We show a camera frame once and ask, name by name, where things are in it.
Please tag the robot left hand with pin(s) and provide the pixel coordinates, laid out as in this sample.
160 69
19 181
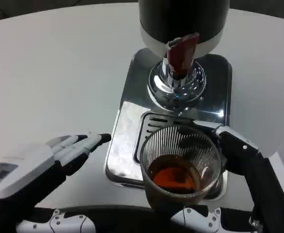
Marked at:
22 170

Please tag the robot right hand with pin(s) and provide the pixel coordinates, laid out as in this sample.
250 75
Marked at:
270 194

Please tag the clear ribbed glass cup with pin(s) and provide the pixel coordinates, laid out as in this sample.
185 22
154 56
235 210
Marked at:
171 143

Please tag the amber tea drink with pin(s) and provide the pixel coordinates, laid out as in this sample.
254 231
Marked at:
173 174

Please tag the steel drip tray base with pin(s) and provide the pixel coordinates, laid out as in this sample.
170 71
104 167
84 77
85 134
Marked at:
124 145

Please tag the slotted steel tray grid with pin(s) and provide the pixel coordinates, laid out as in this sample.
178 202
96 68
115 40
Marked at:
154 123

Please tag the red tap lever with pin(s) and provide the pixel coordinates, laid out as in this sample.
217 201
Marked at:
183 53

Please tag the black drink dispenser chrome pedestal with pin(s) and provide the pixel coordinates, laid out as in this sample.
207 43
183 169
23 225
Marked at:
180 17

